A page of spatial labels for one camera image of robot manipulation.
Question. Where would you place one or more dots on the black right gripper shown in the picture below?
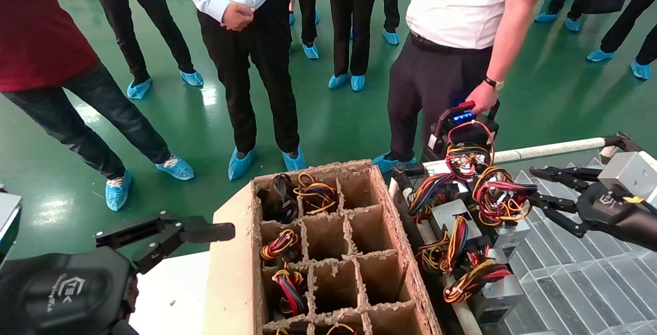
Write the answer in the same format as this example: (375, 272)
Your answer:
(616, 212)

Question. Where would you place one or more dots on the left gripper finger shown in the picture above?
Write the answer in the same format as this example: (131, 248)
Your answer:
(210, 232)

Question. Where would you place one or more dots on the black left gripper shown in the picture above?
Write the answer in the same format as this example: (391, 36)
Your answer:
(61, 294)

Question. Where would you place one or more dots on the black device with blue lights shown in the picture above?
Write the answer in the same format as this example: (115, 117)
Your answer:
(446, 130)

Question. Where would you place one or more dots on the white-shirted man left hand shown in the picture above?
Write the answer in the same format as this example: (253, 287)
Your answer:
(482, 100)

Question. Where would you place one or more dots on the cardboard box with dividers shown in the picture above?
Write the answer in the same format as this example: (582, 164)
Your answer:
(231, 273)

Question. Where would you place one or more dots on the black pipe corner connector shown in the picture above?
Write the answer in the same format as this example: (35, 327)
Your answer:
(405, 173)
(621, 142)

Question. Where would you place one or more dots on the clear ridged plastic tray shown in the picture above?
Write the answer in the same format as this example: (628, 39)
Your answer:
(575, 283)

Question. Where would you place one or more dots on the white-shirted man wrist watch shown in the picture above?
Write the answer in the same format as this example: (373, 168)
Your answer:
(494, 83)

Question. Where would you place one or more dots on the man in light blue shirt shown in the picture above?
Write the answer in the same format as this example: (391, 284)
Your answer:
(256, 68)

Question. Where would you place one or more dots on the man in red shirt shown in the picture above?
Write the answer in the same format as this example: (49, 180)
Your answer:
(36, 32)

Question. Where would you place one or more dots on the woman in white top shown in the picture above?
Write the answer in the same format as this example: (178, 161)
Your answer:
(349, 27)

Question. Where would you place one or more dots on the long white frame pipe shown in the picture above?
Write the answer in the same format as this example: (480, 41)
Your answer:
(554, 150)

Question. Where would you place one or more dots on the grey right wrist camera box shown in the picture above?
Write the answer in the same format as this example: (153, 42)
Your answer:
(623, 176)

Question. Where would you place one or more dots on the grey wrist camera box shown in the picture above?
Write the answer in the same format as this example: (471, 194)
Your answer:
(623, 176)
(9, 222)

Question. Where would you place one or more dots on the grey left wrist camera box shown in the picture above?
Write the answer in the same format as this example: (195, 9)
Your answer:
(9, 222)

